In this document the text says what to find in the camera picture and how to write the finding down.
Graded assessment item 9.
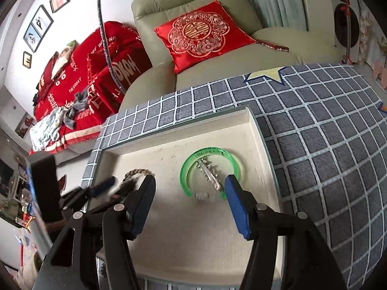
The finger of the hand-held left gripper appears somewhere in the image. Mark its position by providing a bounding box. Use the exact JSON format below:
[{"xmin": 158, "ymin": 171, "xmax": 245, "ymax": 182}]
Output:
[
  {"xmin": 89, "ymin": 177, "xmax": 116, "ymax": 197},
  {"xmin": 112, "ymin": 181, "xmax": 138, "ymax": 206}
]

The light grey sofa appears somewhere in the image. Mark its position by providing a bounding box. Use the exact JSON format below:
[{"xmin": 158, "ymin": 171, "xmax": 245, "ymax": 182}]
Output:
[{"xmin": 53, "ymin": 139, "xmax": 103, "ymax": 165}]

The large black picture frame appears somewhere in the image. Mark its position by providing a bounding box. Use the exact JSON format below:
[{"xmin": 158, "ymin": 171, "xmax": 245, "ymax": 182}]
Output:
[{"xmin": 31, "ymin": 5, "xmax": 54, "ymax": 37}]

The grey garment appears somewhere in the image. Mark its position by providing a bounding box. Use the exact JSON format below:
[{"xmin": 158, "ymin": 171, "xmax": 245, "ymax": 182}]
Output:
[{"xmin": 62, "ymin": 90, "xmax": 91, "ymax": 129}]

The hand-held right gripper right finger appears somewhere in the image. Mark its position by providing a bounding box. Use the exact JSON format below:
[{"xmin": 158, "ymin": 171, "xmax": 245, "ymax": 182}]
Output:
[{"xmin": 224, "ymin": 174, "xmax": 348, "ymax": 290}]

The pale floral garment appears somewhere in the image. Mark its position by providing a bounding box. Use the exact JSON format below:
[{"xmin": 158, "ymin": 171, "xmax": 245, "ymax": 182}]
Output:
[{"xmin": 30, "ymin": 107, "xmax": 65, "ymax": 152}]

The green translucent bangle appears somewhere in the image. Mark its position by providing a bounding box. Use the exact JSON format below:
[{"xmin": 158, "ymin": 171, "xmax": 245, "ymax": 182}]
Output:
[{"xmin": 180, "ymin": 147, "xmax": 242, "ymax": 201}]

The wrapped lamp pole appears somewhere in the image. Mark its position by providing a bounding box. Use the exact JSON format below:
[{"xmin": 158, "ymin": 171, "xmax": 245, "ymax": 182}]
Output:
[{"xmin": 97, "ymin": 0, "xmax": 129, "ymax": 95}]

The brown braided hair tie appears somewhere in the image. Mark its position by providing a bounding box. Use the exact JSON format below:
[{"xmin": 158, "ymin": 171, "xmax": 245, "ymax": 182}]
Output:
[{"xmin": 125, "ymin": 167, "xmax": 155, "ymax": 185}]

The red embroidered cushion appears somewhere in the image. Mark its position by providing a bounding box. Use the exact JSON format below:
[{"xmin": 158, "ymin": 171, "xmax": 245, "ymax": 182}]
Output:
[{"xmin": 154, "ymin": 0, "xmax": 257, "ymax": 74}]

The black blue picture frame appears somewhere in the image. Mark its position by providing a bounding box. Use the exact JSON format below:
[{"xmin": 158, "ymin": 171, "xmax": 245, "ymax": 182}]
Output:
[{"xmin": 23, "ymin": 23, "xmax": 41, "ymax": 52}]

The beige leather armchair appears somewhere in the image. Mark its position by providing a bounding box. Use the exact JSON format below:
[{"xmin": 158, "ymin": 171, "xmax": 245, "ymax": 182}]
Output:
[{"xmin": 118, "ymin": 0, "xmax": 348, "ymax": 116}]

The red matted picture frame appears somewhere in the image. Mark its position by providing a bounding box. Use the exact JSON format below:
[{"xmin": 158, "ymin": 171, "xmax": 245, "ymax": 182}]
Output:
[{"xmin": 50, "ymin": 0, "xmax": 71, "ymax": 13}]

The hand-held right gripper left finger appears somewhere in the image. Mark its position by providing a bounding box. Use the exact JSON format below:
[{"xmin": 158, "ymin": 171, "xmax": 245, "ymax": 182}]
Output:
[{"xmin": 32, "ymin": 175, "xmax": 157, "ymax": 290}]

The sofa with red cover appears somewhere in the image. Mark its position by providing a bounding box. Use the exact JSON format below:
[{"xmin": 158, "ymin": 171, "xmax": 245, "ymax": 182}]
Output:
[{"xmin": 29, "ymin": 21, "xmax": 153, "ymax": 155}]

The red embroidered strip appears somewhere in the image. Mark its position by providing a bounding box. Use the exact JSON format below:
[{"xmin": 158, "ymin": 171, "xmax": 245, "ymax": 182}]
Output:
[{"xmin": 255, "ymin": 39, "xmax": 290, "ymax": 51}]

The pale blue curtain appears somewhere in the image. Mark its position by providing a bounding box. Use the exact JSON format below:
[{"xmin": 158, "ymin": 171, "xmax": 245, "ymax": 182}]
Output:
[{"xmin": 227, "ymin": 0, "xmax": 309, "ymax": 32}]

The leaning framed photo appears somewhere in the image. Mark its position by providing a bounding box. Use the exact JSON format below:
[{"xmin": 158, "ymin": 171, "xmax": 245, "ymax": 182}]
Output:
[{"xmin": 15, "ymin": 113, "xmax": 37, "ymax": 139}]

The white shallow tray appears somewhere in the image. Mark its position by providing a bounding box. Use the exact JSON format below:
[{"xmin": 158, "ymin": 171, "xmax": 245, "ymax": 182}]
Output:
[{"xmin": 91, "ymin": 106, "xmax": 286, "ymax": 282}]

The white green printed pillow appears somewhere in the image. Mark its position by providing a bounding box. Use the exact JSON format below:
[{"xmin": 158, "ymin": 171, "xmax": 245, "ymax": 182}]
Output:
[{"xmin": 51, "ymin": 40, "xmax": 76, "ymax": 80}]

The silver metal hair clip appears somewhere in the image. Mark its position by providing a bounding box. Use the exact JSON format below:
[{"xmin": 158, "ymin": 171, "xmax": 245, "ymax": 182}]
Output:
[{"xmin": 196, "ymin": 157, "xmax": 226, "ymax": 193}]

